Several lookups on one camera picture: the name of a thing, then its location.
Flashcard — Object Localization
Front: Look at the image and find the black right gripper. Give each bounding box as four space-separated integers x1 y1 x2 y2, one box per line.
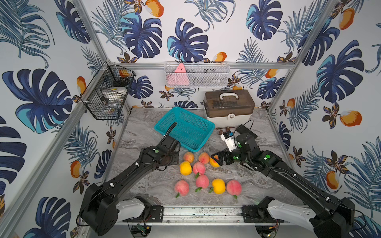
210 145 251 166

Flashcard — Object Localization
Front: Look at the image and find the yellow red peach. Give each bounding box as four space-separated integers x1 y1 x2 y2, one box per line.
209 158 220 168

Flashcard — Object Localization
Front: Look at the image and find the teal plastic basket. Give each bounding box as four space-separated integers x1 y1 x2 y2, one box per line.
154 107 215 152

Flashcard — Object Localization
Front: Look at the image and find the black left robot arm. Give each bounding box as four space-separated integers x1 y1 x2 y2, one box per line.
78 135 181 236

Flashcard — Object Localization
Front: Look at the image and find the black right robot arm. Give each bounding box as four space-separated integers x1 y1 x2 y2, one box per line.
211 133 355 238

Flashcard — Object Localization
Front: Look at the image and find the orange pink peach back middle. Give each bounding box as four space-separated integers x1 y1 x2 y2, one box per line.
198 152 210 165

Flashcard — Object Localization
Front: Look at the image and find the orange pink peach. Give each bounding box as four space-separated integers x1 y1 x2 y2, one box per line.
183 152 194 164
198 152 210 165

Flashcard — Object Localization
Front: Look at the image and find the orange pink peach back left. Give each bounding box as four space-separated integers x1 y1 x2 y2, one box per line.
183 152 194 164

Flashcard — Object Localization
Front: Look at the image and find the yellow peach middle left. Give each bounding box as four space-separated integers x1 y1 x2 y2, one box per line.
180 161 192 176

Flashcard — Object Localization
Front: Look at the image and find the yellow peach front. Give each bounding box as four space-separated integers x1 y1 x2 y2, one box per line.
208 178 226 195

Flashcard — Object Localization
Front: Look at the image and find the small brown tool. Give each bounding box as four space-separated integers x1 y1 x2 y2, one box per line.
216 127 231 137

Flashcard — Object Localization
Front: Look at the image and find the black phone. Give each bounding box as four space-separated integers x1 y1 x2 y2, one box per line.
236 125 258 139

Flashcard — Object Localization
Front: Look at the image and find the brown lidded storage box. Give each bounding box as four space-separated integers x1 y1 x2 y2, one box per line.
203 90 256 128

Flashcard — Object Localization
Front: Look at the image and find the pink triangle card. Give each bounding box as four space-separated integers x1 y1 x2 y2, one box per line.
167 63 190 86

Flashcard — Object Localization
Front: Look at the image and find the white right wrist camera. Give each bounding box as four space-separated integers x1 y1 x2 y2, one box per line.
220 131 237 152

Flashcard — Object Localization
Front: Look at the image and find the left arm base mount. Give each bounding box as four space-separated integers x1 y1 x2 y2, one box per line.
123 205 164 223

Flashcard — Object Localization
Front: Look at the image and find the aluminium front rail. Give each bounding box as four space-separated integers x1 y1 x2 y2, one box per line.
81 204 326 226

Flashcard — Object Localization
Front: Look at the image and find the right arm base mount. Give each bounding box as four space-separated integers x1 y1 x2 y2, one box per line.
241 204 284 223

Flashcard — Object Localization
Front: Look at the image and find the black wire wall basket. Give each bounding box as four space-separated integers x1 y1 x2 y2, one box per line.
80 62 136 120

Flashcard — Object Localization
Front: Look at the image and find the clear wall shelf tray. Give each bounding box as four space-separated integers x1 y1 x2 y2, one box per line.
164 62 230 88

